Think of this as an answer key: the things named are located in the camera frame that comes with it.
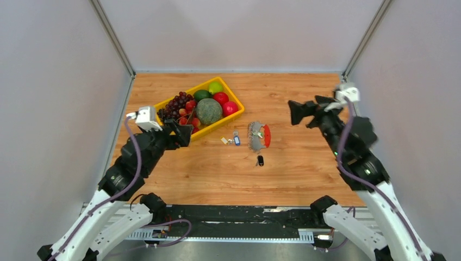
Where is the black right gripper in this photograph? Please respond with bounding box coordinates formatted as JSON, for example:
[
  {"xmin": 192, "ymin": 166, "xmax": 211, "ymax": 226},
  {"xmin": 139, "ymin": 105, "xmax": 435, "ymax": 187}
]
[{"xmin": 286, "ymin": 96, "xmax": 345, "ymax": 158}]

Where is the green netted melon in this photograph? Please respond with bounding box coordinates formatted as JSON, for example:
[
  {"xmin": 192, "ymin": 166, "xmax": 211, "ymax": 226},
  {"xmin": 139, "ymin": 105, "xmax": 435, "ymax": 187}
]
[{"xmin": 196, "ymin": 98, "xmax": 222, "ymax": 125}]

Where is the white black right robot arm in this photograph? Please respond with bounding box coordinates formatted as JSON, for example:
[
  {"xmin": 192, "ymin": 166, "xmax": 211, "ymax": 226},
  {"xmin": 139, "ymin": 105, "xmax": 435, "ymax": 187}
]
[{"xmin": 288, "ymin": 94, "xmax": 444, "ymax": 260}]

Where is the dark green lime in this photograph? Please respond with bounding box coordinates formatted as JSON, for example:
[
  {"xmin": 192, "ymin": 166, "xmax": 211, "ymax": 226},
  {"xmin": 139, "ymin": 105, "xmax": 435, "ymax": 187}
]
[{"xmin": 194, "ymin": 90, "xmax": 212, "ymax": 102}]

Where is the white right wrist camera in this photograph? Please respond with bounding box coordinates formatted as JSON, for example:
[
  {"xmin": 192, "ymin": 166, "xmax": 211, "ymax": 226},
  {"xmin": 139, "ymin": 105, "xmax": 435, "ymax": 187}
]
[{"xmin": 324, "ymin": 82, "xmax": 361, "ymax": 112}]

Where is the dark purple grape bunch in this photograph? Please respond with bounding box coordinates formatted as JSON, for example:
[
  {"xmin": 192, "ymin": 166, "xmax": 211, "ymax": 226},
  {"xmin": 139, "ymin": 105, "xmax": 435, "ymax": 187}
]
[{"xmin": 157, "ymin": 91, "xmax": 195, "ymax": 123}]

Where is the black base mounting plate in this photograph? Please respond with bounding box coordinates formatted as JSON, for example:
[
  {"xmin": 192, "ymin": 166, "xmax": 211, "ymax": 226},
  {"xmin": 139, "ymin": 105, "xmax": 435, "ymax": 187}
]
[{"xmin": 150, "ymin": 205, "xmax": 330, "ymax": 239}]

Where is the yellow plastic fruit tray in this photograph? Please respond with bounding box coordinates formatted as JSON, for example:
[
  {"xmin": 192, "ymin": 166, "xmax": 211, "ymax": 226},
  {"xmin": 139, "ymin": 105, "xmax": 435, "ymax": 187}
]
[{"xmin": 154, "ymin": 77, "xmax": 245, "ymax": 141}]

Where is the black key fob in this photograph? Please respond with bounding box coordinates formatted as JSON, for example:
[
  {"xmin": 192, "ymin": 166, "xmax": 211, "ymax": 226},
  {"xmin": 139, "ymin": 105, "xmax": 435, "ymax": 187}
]
[{"xmin": 256, "ymin": 155, "xmax": 264, "ymax": 166}]

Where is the green key tag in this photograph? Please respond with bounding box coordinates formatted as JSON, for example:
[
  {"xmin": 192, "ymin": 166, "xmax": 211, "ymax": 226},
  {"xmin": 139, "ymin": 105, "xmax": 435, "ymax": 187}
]
[{"xmin": 252, "ymin": 131, "xmax": 263, "ymax": 139}]

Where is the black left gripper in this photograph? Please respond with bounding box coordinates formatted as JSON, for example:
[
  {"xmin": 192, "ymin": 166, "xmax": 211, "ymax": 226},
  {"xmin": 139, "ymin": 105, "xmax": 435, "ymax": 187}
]
[{"xmin": 140, "ymin": 118, "xmax": 194, "ymax": 176}]

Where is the silver key blue tag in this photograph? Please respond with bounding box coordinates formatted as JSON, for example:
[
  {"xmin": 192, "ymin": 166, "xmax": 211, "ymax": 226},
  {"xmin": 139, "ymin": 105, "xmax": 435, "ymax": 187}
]
[{"xmin": 233, "ymin": 130, "xmax": 241, "ymax": 146}]

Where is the pink red apple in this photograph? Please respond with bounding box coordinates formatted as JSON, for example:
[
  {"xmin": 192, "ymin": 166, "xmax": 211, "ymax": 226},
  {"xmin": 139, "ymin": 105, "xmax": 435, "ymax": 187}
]
[{"xmin": 222, "ymin": 101, "xmax": 239, "ymax": 117}]

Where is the silver key yellow tag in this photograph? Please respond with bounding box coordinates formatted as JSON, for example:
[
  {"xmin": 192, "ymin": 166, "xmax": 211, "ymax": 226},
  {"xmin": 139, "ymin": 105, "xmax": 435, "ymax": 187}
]
[{"xmin": 220, "ymin": 137, "xmax": 233, "ymax": 145}]

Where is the aluminium front frame rail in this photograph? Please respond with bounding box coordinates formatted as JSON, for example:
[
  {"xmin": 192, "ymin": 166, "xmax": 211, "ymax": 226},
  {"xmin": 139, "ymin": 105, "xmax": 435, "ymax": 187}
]
[{"xmin": 65, "ymin": 202, "xmax": 402, "ymax": 261}]

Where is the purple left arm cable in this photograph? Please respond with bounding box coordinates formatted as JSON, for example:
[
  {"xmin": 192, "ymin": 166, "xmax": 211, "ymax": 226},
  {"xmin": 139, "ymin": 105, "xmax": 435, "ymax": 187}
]
[{"xmin": 47, "ymin": 115, "xmax": 192, "ymax": 261}]

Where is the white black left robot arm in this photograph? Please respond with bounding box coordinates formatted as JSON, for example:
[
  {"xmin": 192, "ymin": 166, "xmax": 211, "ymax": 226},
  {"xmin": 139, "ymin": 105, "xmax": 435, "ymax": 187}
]
[{"xmin": 37, "ymin": 117, "xmax": 193, "ymax": 260}]

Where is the red cherry bunch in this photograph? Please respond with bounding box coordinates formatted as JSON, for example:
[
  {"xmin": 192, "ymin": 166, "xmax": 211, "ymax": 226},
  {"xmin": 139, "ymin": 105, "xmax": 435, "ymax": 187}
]
[{"xmin": 177, "ymin": 100, "xmax": 201, "ymax": 134}]

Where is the light green apple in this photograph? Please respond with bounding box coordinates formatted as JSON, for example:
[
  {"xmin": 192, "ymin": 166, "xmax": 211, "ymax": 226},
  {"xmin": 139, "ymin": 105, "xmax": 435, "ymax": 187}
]
[{"xmin": 208, "ymin": 82, "xmax": 224, "ymax": 95}]

